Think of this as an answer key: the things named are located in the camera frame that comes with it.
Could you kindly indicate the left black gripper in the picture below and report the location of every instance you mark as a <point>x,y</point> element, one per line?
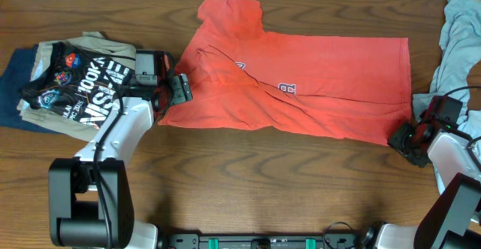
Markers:
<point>180,89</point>

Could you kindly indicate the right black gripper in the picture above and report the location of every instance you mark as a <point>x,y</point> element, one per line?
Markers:
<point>402,141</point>

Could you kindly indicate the red printed t-shirt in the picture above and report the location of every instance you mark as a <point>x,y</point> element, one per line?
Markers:
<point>243,77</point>

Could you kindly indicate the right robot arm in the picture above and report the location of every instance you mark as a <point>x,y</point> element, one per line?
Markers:
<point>446,225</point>

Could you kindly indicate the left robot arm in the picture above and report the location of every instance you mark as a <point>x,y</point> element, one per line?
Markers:
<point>90,204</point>

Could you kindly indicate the black printed folded shirt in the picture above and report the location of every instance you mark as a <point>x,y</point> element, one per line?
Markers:
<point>79,84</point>

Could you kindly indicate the beige folded garment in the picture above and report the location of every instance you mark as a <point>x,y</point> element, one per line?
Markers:
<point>93,41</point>

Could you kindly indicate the grey t-shirt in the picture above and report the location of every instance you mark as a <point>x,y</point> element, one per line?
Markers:
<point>460,43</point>

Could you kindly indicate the navy folded garment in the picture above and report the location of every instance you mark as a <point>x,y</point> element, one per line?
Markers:
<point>14,77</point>

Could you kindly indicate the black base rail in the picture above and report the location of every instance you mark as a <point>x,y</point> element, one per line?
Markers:
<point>339,235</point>

